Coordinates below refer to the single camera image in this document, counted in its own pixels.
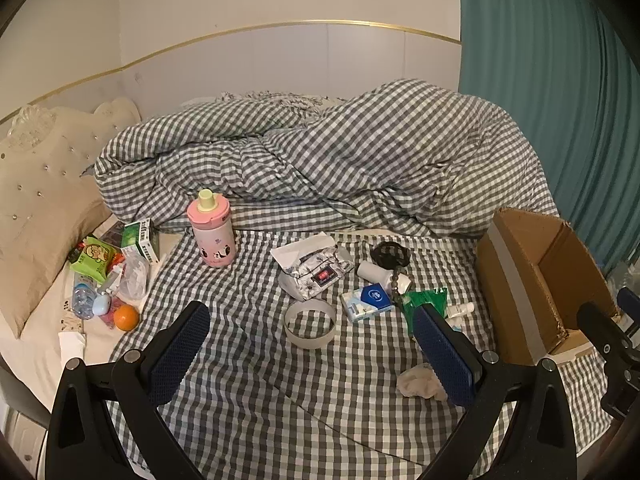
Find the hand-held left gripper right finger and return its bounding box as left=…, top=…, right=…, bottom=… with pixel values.
left=412, top=304, right=579, bottom=480

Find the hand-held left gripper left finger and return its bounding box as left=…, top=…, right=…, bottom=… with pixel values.
left=45, top=301, right=211, bottom=480

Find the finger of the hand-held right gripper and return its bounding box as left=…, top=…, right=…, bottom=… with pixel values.
left=576, top=302, right=640, bottom=416
left=616, top=287, right=640, bottom=322

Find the beige sock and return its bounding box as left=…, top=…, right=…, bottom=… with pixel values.
left=397, top=364, right=448, bottom=402

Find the green foil packet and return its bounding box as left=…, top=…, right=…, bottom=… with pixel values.
left=401, top=287, right=448, bottom=323

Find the brown bead bracelet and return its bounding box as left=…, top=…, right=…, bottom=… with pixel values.
left=390, top=267, right=411, bottom=311

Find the brown cardboard box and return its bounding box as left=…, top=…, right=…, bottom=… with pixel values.
left=475, top=207, right=623, bottom=367

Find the blue white tissue pack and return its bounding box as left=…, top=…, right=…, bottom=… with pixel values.
left=341, top=282, right=396, bottom=322

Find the white silver bottle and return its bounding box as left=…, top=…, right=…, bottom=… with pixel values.
left=58, top=331, right=87, bottom=367

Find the small white bottle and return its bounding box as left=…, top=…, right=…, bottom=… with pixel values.
left=356, top=259, right=398, bottom=287

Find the white tape roll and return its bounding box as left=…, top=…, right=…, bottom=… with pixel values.
left=284, top=300, right=337, bottom=349

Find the orange fruit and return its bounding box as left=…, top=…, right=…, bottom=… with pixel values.
left=114, top=305, right=140, bottom=332

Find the grey checked bedsheet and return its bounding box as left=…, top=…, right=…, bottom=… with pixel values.
left=107, top=200, right=617, bottom=480

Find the clear plastic bag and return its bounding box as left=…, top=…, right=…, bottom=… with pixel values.
left=116, top=255, right=151, bottom=301

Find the crumpled blue plastic bottle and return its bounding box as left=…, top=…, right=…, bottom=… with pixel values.
left=72, top=282, right=98, bottom=318

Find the pink drinking bottle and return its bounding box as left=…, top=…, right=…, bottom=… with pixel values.
left=187, top=188, right=237, bottom=268

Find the green white carton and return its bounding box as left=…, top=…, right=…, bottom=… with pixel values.
left=121, top=219, right=161, bottom=265

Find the green snack packet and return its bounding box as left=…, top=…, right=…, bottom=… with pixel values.
left=69, top=237, right=123, bottom=283

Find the silver packet red label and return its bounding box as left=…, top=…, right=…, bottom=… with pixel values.
left=278, top=252, right=356, bottom=303

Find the beige studded pillow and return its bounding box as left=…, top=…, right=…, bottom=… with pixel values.
left=0, top=105, right=121, bottom=339

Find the grey checked duvet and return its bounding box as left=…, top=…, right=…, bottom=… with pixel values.
left=94, top=79, right=560, bottom=241

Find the teal curtain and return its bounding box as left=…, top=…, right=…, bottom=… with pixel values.
left=456, top=0, right=640, bottom=271

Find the cream scalloped pillow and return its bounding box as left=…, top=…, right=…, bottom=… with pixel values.
left=94, top=99, right=143, bottom=128

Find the black ring strap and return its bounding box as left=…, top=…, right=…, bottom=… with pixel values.
left=371, top=241, right=412, bottom=267

